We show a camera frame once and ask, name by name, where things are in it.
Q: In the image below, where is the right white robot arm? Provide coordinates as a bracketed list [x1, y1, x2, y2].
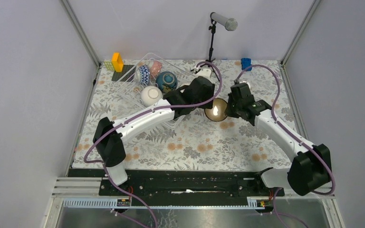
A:
[226, 83, 334, 196]

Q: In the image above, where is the grey microphone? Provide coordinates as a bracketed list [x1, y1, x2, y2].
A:
[210, 12, 238, 31]

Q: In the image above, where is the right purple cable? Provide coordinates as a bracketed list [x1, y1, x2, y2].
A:
[234, 64, 336, 228]

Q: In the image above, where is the yellow toy block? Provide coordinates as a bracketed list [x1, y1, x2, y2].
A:
[111, 52, 124, 73]

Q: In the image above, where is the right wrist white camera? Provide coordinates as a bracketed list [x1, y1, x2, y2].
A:
[239, 80, 251, 89]

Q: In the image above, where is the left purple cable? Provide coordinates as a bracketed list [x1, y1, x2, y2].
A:
[83, 61, 223, 228]

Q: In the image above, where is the dark teal floral bowl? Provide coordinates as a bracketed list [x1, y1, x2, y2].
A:
[155, 71, 178, 94]

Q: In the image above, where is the purple cable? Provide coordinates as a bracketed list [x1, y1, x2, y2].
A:
[234, 64, 336, 228]
[83, 61, 223, 228]

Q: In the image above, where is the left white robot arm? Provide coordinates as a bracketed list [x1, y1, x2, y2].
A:
[91, 76, 220, 195]

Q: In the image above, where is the wrist white camera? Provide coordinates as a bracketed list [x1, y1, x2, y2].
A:
[239, 80, 251, 89]
[190, 63, 213, 80]

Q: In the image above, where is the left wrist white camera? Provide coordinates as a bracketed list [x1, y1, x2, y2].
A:
[190, 63, 213, 80]

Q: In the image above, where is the dark grey building plate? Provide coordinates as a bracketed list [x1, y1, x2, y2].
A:
[111, 65, 136, 82]

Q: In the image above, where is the white ribbed bowl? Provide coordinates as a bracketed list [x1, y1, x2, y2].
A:
[140, 86, 163, 107]

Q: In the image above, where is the blue toy block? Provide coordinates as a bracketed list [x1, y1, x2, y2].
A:
[240, 58, 252, 71]

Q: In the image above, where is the lime green toy block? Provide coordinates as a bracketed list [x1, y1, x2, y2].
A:
[103, 61, 115, 71]

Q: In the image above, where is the white wire dish rack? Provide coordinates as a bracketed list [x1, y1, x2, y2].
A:
[112, 53, 210, 113]

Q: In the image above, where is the dark patterned bowl tan inside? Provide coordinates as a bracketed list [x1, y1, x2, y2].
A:
[204, 98, 228, 122]

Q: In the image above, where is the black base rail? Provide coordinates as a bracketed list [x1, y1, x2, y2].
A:
[68, 169, 285, 208]

